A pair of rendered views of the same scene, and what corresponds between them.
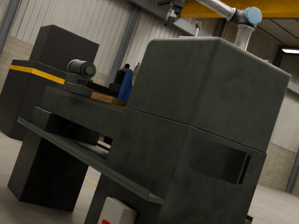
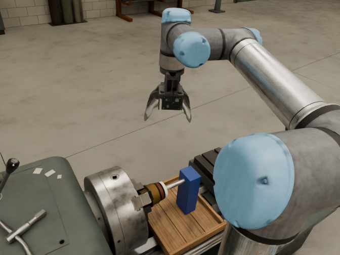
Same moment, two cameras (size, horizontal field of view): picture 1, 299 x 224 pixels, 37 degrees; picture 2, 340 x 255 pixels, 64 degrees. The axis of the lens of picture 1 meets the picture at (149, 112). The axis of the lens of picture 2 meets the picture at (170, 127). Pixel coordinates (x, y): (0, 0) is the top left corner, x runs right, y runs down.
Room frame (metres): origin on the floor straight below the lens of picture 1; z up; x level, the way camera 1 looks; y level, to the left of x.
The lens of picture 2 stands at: (2.68, -0.67, 1.95)
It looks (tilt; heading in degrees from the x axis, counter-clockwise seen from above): 35 degrees down; 86
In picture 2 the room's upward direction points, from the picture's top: 5 degrees clockwise
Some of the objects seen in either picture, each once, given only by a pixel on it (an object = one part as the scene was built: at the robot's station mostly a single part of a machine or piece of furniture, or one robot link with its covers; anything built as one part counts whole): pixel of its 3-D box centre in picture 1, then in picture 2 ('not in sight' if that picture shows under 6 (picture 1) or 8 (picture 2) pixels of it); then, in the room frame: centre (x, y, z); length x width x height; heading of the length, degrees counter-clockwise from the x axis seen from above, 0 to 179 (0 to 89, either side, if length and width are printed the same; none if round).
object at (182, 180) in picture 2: not in sight; (173, 184); (2.77, 0.13, 1.08); 0.13 x 0.07 x 0.07; 31
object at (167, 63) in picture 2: not in sight; (173, 60); (2.73, 0.06, 1.66); 0.08 x 0.08 x 0.05
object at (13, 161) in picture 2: (198, 25); (12, 166); (2.28, -0.09, 1.38); 0.04 x 0.03 x 0.05; 31
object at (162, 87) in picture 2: (176, 4); (170, 87); (2.72, 0.06, 1.58); 0.09 x 0.08 x 0.12; 91
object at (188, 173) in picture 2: (128, 88); (187, 190); (2.84, 0.17, 1.00); 0.08 x 0.06 x 0.23; 121
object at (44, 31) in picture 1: (50, 86); not in sight; (8.03, 1.82, 0.98); 1.81 x 1.22 x 1.95; 29
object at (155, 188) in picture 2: not in sight; (151, 194); (2.68, 0.08, 1.08); 0.09 x 0.09 x 0.09; 31
